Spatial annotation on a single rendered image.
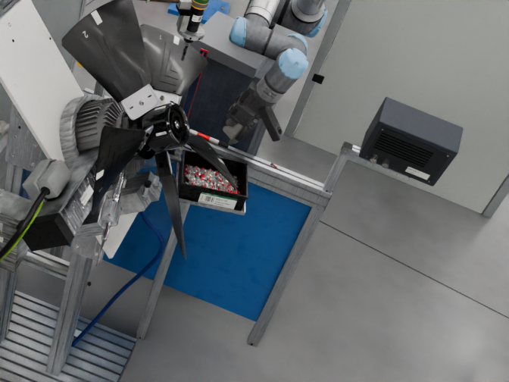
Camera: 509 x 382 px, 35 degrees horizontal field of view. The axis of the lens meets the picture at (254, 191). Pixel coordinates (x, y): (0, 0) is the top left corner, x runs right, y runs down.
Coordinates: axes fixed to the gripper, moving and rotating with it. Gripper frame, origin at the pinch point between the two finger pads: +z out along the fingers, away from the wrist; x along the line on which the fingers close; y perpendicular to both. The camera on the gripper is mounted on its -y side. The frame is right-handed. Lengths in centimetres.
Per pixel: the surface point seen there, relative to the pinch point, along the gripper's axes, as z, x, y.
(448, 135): -33, -23, -52
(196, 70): -9.0, -5.5, 21.0
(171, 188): 2.4, 29.8, 9.5
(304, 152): 94, -160, -61
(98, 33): -19, 23, 47
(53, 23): 67, -85, 73
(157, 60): -7.6, 0.1, 31.7
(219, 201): 23.0, -1.3, -9.5
